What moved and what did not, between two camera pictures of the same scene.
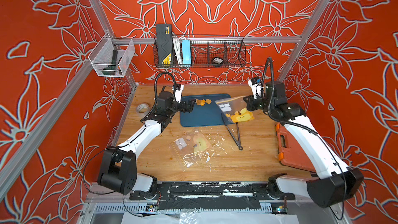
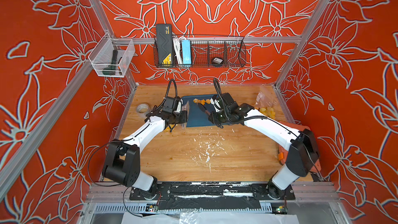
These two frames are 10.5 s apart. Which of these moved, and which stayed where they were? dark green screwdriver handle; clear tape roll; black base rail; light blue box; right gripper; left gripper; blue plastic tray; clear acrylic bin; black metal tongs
Moved: black metal tongs; right gripper; left gripper
Stayed: clear acrylic bin; dark green screwdriver handle; light blue box; clear tape roll; black base rail; blue plastic tray
